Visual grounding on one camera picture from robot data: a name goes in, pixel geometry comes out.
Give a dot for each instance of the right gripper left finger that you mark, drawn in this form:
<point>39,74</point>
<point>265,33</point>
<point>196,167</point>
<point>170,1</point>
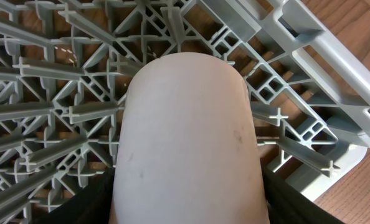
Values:
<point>91,205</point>

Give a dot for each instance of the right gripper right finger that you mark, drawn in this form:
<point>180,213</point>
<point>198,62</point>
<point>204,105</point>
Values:
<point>287,206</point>

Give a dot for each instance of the white cup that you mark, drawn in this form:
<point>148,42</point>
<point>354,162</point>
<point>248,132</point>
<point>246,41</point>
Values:
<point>188,149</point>

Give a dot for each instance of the grey dishwasher rack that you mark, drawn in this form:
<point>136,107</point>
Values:
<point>65,67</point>

